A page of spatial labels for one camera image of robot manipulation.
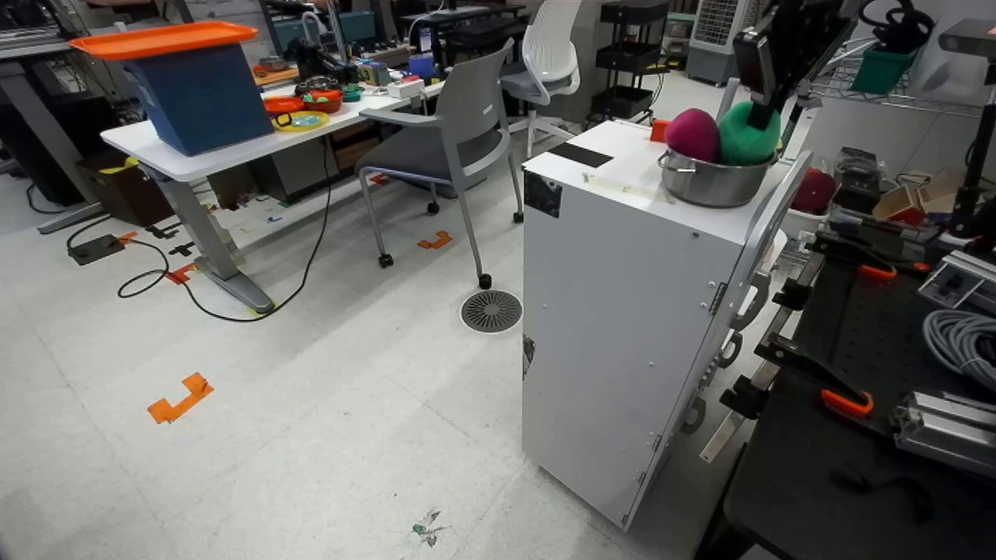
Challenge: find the green round plushy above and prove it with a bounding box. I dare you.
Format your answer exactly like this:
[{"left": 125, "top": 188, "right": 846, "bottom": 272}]
[{"left": 717, "top": 97, "right": 784, "bottom": 168}]

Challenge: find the black floor cable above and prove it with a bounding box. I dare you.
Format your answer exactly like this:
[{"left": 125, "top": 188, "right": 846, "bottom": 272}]
[{"left": 62, "top": 133, "right": 335, "bottom": 327}]

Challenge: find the white air purifier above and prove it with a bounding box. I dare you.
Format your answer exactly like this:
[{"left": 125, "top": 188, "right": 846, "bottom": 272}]
[{"left": 681, "top": 0, "right": 757, "bottom": 87}]

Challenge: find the orange plastic dish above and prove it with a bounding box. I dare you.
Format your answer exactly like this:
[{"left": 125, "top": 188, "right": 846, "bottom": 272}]
[{"left": 258, "top": 87, "right": 349, "bottom": 119}]

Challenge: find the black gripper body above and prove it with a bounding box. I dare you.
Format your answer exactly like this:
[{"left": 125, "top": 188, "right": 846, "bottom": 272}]
[{"left": 765, "top": 27, "right": 855, "bottom": 106}]

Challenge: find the orange tape strip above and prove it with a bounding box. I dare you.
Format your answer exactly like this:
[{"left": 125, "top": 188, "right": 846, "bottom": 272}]
[{"left": 160, "top": 259, "right": 199, "bottom": 290}]

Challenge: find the steel cooking pot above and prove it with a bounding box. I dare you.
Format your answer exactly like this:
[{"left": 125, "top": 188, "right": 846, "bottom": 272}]
[{"left": 654, "top": 147, "right": 781, "bottom": 213}]

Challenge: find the orange bin lid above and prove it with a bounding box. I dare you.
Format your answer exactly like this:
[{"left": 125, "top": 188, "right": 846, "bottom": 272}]
[{"left": 69, "top": 20, "right": 261, "bottom": 64}]

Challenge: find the black flat panel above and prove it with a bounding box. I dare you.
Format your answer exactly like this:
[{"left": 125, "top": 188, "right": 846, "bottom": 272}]
[{"left": 543, "top": 139, "right": 615, "bottom": 172}]

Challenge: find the white plastic chair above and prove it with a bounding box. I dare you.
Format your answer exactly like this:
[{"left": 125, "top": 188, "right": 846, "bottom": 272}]
[{"left": 512, "top": 0, "right": 588, "bottom": 163}]

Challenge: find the aluminium extrusion with bracket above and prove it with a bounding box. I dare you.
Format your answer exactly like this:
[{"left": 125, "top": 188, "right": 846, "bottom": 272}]
[
  {"left": 887, "top": 385, "right": 996, "bottom": 482},
  {"left": 914, "top": 246, "right": 996, "bottom": 315}
]

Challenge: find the small white box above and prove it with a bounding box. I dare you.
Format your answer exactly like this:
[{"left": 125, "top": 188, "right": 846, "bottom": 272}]
[{"left": 382, "top": 73, "right": 433, "bottom": 106}]

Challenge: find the black round floor plate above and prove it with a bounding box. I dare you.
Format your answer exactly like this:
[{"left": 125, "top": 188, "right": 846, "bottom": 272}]
[{"left": 458, "top": 287, "right": 526, "bottom": 337}]

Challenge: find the black hook-shaped strap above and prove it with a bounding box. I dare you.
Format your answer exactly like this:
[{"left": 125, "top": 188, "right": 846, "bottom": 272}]
[{"left": 829, "top": 466, "right": 937, "bottom": 527}]

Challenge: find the metal wire shelf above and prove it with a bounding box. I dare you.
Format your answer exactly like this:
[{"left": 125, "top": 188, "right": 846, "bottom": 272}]
[{"left": 804, "top": 60, "right": 996, "bottom": 119}]

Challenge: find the grey coiled cable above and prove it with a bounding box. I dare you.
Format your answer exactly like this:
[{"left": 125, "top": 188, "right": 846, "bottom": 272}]
[{"left": 918, "top": 305, "right": 996, "bottom": 395}]

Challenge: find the yellow green plate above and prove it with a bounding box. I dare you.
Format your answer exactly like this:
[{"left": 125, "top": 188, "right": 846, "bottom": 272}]
[{"left": 270, "top": 108, "right": 333, "bottom": 136}]

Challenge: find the white toy kitchen cupboard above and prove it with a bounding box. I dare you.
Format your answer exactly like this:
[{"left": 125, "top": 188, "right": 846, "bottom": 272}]
[{"left": 519, "top": 119, "right": 817, "bottom": 535}]

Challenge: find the black perforated work table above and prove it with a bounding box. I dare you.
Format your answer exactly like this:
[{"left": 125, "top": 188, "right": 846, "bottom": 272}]
[{"left": 691, "top": 221, "right": 996, "bottom": 560}]

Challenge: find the black cable bundle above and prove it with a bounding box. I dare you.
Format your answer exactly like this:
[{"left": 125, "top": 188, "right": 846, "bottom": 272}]
[{"left": 855, "top": 0, "right": 941, "bottom": 55}]

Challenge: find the large orange floor tape bracket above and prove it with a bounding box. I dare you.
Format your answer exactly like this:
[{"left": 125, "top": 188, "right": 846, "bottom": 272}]
[{"left": 142, "top": 369, "right": 219, "bottom": 428}]

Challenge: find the black power brick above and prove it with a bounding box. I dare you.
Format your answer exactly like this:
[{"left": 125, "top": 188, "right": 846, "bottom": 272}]
[{"left": 65, "top": 230, "right": 131, "bottom": 269}]

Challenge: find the blue storage bin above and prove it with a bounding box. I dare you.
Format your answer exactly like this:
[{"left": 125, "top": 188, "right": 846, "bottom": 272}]
[{"left": 125, "top": 40, "right": 278, "bottom": 160}]

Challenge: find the grey plastic wheeled chair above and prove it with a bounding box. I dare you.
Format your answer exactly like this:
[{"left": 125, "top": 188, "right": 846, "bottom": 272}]
[{"left": 356, "top": 36, "right": 526, "bottom": 293}]

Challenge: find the green box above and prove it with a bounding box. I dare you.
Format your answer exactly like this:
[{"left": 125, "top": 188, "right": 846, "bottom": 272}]
[{"left": 849, "top": 45, "right": 921, "bottom": 101}]

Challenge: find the pink round plushy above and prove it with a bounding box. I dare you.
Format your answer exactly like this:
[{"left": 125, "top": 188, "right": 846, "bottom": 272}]
[{"left": 664, "top": 106, "right": 726, "bottom": 166}]

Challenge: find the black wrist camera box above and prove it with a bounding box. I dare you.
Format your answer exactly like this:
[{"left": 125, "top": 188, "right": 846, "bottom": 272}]
[{"left": 730, "top": 15, "right": 784, "bottom": 103}]

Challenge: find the black clamp with orange handle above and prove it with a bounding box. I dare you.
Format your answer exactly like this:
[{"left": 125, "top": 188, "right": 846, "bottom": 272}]
[
  {"left": 718, "top": 337, "right": 878, "bottom": 422},
  {"left": 773, "top": 230, "right": 903, "bottom": 315}
]

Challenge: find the white office desk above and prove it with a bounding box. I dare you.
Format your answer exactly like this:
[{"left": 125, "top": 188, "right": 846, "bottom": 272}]
[{"left": 100, "top": 79, "right": 449, "bottom": 316}]

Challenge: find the black camera stand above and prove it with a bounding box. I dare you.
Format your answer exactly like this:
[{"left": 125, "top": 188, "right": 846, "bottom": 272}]
[{"left": 937, "top": 13, "right": 996, "bottom": 242}]

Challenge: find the black shelf cart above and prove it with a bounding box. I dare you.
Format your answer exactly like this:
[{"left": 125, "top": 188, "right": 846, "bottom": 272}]
[{"left": 588, "top": 0, "right": 679, "bottom": 124}]

